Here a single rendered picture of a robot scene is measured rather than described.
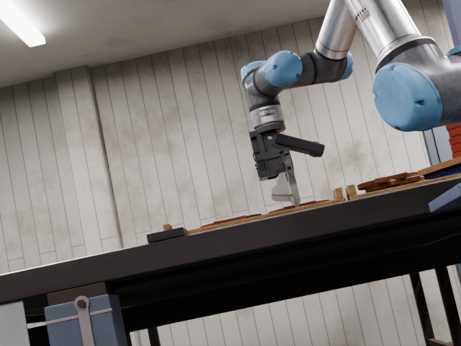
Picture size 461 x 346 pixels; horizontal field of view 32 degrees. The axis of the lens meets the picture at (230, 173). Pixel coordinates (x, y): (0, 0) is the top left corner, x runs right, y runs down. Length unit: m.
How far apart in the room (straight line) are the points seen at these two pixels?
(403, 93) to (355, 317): 5.57
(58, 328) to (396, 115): 0.79
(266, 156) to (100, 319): 0.53
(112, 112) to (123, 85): 0.26
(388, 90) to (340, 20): 0.44
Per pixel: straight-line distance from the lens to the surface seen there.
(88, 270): 1.69
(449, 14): 3.93
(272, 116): 1.88
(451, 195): 1.38
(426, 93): 1.34
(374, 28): 1.44
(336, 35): 1.82
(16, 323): 1.75
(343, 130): 6.99
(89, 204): 6.97
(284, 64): 1.80
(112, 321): 1.67
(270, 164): 1.87
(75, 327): 1.68
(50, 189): 7.19
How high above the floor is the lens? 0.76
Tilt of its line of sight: 9 degrees up
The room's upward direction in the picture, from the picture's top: 12 degrees counter-clockwise
